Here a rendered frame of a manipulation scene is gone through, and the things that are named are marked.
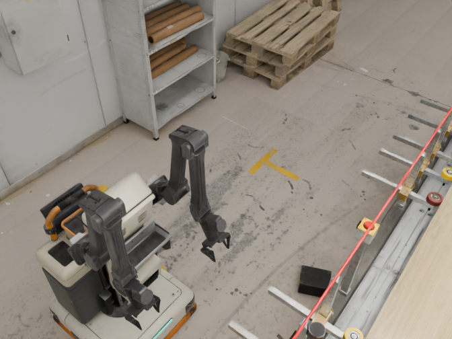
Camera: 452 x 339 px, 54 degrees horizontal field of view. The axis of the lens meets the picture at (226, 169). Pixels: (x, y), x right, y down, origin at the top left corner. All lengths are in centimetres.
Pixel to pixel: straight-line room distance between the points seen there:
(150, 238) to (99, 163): 205
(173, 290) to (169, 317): 17
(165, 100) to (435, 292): 307
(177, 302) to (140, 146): 181
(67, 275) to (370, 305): 152
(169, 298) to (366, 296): 113
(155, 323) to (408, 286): 138
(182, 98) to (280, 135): 104
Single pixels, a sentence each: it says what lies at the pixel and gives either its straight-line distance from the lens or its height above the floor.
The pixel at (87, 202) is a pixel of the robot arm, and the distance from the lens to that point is 147.
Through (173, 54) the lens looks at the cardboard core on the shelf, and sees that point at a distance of 429.
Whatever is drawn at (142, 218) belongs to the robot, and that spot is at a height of 114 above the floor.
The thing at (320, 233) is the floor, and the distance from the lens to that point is 346.
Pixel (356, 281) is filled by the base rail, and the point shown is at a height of 70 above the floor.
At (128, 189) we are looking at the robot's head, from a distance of 182.
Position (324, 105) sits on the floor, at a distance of 470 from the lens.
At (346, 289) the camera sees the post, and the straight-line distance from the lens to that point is 232.
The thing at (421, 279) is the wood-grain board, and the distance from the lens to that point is 228.
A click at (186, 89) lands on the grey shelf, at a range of 457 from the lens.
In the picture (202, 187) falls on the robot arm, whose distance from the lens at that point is 178.
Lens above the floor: 267
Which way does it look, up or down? 44 degrees down
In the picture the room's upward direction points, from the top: 1 degrees clockwise
